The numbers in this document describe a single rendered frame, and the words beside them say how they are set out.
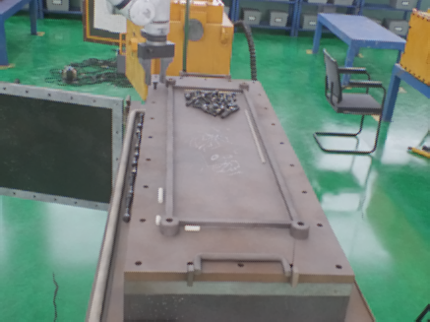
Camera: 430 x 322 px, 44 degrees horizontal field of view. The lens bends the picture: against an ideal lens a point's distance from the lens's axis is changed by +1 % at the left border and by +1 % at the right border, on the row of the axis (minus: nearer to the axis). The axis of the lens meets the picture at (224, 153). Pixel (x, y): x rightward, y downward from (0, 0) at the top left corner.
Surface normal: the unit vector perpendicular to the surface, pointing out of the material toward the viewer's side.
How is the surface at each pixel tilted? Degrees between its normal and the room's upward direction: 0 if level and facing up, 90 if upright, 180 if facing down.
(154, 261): 0
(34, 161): 90
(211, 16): 90
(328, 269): 0
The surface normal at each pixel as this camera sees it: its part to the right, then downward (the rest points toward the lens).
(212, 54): 0.12, 0.43
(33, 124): -0.14, 0.40
